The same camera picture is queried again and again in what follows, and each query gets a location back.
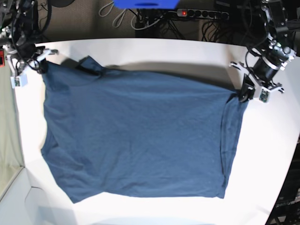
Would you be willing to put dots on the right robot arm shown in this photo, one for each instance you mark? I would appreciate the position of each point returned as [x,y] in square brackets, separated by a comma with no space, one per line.
[19,34]

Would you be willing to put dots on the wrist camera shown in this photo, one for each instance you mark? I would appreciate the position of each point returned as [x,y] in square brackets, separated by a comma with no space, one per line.
[18,81]
[264,96]

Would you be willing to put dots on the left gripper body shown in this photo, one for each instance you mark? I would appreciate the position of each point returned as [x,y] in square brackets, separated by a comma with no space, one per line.
[258,82]

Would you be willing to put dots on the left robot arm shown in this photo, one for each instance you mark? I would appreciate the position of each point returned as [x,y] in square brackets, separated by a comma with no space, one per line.
[274,52]

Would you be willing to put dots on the black power strip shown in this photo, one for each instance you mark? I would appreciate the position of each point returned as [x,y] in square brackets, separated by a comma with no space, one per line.
[203,14]

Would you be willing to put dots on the dark blue t-shirt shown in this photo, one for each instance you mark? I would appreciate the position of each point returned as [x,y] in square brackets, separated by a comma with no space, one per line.
[138,133]

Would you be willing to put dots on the blue plastic bin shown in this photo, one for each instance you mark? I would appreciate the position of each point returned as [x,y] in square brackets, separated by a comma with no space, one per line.
[146,4]

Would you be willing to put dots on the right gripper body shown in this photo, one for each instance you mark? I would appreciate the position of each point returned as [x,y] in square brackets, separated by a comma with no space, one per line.
[19,64]

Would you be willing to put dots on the red box at table edge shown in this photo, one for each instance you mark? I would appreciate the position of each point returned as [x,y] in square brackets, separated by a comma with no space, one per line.
[2,58]

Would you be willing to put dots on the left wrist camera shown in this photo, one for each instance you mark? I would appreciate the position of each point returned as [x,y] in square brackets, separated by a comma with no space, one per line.
[264,96]

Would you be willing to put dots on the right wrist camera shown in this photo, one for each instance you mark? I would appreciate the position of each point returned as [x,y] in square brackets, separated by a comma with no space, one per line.
[18,81]

